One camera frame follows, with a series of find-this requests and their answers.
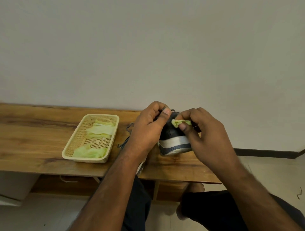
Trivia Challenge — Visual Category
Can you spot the person's left hand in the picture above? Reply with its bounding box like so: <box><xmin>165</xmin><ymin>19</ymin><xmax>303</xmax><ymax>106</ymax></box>
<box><xmin>123</xmin><ymin>101</ymin><xmax>172</xmax><ymax>165</ymax></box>

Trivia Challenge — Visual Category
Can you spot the person's right hand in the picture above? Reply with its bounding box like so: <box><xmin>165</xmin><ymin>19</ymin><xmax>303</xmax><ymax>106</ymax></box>
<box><xmin>175</xmin><ymin>107</ymin><xmax>241</xmax><ymax>176</ymax></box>

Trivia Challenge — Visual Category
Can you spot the grey shoelace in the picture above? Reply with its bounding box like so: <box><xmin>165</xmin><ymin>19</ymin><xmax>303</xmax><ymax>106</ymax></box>
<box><xmin>117</xmin><ymin>122</ymin><xmax>134</xmax><ymax>149</ymax></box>

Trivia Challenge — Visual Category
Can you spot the person's left forearm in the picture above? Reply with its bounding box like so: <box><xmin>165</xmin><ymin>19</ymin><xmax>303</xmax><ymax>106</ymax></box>
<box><xmin>68</xmin><ymin>152</ymin><xmax>146</xmax><ymax>231</ymax></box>

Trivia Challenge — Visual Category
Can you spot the dark baseboard strip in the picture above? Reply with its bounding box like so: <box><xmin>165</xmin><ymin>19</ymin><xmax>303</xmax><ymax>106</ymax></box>
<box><xmin>234</xmin><ymin>148</ymin><xmax>305</xmax><ymax>159</ymax></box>

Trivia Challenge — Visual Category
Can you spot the cream plastic mesh basket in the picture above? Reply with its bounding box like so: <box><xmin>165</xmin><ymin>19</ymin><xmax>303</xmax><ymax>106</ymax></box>
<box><xmin>61</xmin><ymin>114</ymin><xmax>120</xmax><ymax>164</ymax></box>

